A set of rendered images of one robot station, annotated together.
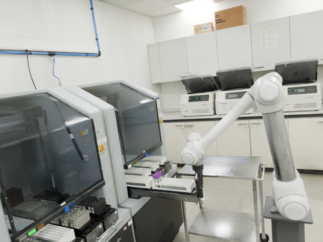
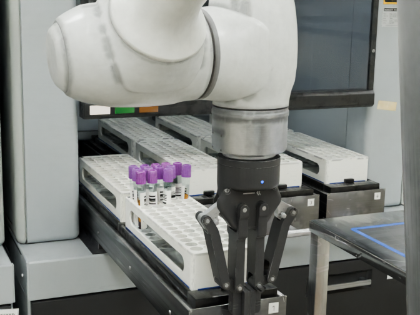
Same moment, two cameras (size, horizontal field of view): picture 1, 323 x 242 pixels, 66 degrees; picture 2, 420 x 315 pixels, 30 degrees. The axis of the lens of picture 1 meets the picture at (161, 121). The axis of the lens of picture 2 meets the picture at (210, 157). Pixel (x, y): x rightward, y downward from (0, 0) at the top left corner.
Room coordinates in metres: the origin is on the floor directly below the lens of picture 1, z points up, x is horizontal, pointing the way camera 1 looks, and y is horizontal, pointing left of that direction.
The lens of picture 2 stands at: (0.85, -0.75, 1.19)
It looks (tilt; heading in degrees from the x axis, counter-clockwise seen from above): 12 degrees down; 40
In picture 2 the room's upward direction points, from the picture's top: 1 degrees clockwise
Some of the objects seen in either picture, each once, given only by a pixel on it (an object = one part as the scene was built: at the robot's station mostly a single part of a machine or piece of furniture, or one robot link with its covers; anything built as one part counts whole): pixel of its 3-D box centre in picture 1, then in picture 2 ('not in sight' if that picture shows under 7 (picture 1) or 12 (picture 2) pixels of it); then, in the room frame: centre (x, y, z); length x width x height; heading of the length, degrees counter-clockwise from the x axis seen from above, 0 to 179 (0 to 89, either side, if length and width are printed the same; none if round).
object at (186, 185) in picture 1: (173, 185); (186, 239); (1.66, -0.02, 0.83); 0.30 x 0.10 x 0.06; 63
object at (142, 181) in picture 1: (135, 181); (124, 187); (1.81, 0.26, 0.83); 0.30 x 0.10 x 0.06; 63
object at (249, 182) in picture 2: (198, 170); (247, 190); (1.57, -0.20, 0.96); 0.08 x 0.07 x 0.09; 153
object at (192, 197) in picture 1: (157, 190); (156, 245); (1.73, 0.10, 0.78); 0.73 x 0.14 x 0.09; 63
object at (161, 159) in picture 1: (150, 160); (310, 159); (2.27, 0.15, 0.83); 0.30 x 0.10 x 0.06; 63
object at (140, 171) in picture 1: (132, 173); (180, 168); (2.00, 0.29, 0.83); 0.30 x 0.10 x 0.06; 63
